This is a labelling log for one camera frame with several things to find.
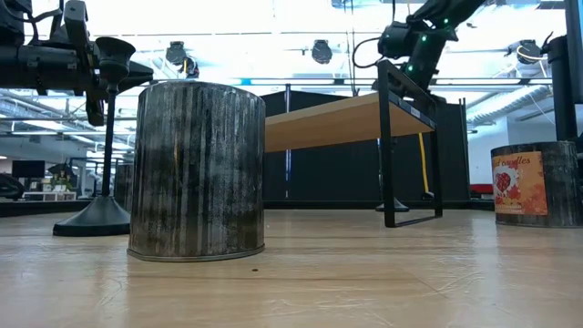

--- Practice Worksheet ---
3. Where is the candle tin with heart label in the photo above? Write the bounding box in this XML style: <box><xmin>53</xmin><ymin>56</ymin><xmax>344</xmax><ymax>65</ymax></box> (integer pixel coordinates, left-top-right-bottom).
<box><xmin>490</xmin><ymin>139</ymin><xmax>583</xmax><ymax>229</ymax></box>

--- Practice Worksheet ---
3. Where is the black ceiling cable reel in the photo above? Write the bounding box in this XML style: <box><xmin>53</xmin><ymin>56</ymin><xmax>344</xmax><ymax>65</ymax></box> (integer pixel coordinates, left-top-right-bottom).
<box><xmin>516</xmin><ymin>39</ymin><xmax>543</xmax><ymax>65</ymax></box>
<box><xmin>164</xmin><ymin>40</ymin><xmax>188</xmax><ymax>67</ymax></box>
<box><xmin>311</xmin><ymin>39</ymin><xmax>333</xmax><ymax>65</ymax></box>

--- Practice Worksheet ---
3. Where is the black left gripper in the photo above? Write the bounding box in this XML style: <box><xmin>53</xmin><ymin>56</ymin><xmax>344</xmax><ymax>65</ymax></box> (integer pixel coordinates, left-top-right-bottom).
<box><xmin>0</xmin><ymin>43</ymin><xmax>155</xmax><ymax>128</ymax></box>

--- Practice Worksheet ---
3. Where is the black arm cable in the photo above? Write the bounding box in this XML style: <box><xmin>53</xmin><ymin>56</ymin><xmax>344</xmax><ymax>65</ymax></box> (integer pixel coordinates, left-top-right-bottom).
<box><xmin>22</xmin><ymin>6</ymin><xmax>64</xmax><ymax>25</ymax></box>
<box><xmin>351</xmin><ymin>36</ymin><xmax>384</xmax><ymax>70</ymax></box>

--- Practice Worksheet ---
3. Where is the black ceiling device yellow cable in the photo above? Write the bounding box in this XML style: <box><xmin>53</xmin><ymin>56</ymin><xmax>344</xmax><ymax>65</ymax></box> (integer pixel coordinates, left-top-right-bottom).
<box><xmin>181</xmin><ymin>55</ymin><xmax>200</xmax><ymax>79</ymax></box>

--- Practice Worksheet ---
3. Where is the yellow hanging cable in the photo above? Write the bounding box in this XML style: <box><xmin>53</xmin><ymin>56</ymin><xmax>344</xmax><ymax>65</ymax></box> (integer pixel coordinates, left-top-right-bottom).
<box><xmin>417</xmin><ymin>131</ymin><xmax>432</xmax><ymax>198</ymax></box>

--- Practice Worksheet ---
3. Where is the slim black frame post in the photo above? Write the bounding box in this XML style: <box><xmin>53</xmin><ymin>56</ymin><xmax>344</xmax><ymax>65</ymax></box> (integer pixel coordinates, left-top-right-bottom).
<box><xmin>547</xmin><ymin>35</ymin><xmax>578</xmax><ymax>143</ymax></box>

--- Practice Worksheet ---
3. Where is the wooden shelf with black frame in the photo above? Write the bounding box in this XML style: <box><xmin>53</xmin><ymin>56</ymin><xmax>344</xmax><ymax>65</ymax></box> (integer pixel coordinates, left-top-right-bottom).
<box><xmin>263</xmin><ymin>58</ymin><xmax>444</xmax><ymax>229</ymax></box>

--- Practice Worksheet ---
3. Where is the black background chair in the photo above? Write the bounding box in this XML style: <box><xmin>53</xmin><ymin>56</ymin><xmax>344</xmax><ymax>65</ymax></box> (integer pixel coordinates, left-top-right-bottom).
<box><xmin>0</xmin><ymin>172</ymin><xmax>26</xmax><ymax>201</ymax></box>

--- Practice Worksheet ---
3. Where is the wide black frame post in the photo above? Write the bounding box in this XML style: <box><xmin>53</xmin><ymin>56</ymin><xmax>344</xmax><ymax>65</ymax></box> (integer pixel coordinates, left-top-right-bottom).
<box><xmin>564</xmin><ymin>0</ymin><xmax>583</xmax><ymax>105</ymax></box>

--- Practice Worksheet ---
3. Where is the large striped metal candle tin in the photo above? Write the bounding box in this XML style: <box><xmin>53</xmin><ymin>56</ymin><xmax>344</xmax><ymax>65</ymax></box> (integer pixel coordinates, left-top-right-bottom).
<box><xmin>126</xmin><ymin>80</ymin><xmax>267</xmax><ymax>263</ymax></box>

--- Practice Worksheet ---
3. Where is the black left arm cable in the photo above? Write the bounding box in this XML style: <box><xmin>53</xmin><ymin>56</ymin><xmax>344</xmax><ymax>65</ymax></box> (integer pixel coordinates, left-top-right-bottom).
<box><xmin>22</xmin><ymin>6</ymin><xmax>64</xmax><ymax>25</ymax></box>

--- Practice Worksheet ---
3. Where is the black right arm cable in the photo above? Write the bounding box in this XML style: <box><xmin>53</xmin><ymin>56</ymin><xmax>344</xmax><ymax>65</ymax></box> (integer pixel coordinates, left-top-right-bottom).
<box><xmin>351</xmin><ymin>36</ymin><xmax>384</xmax><ymax>70</ymax></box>

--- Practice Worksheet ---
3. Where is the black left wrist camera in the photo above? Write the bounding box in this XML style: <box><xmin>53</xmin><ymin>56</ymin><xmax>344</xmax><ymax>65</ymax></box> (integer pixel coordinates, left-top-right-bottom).
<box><xmin>49</xmin><ymin>0</ymin><xmax>90</xmax><ymax>51</ymax></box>

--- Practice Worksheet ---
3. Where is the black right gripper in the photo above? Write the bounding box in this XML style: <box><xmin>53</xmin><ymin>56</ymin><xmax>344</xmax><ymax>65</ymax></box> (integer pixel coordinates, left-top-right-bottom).
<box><xmin>371</xmin><ymin>29</ymin><xmax>456</xmax><ymax>92</ymax></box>

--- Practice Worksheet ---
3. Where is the black table edge rail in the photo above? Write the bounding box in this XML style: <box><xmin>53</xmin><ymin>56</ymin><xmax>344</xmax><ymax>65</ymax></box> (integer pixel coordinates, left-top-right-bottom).
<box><xmin>0</xmin><ymin>199</ymin><xmax>497</xmax><ymax>219</ymax></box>

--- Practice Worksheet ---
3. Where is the white low background shelf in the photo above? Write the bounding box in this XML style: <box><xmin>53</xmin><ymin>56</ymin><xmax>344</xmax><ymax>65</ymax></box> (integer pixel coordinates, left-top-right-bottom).
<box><xmin>22</xmin><ymin>190</ymin><xmax>77</xmax><ymax>202</ymax></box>

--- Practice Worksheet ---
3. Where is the computer monitor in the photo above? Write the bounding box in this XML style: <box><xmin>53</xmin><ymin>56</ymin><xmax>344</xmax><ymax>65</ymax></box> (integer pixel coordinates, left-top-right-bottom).
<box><xmin>11</xmin><ymin>159</ymin><xmax>46</xmax><ymax>179</ymax></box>

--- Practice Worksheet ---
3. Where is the silver vertical pole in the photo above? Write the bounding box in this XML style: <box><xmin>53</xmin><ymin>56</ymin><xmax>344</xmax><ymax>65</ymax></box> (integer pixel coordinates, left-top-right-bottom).
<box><xmin>283</xmin><ymin>84</ymin><xmax>292</xmax><ymax>200</ymax></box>

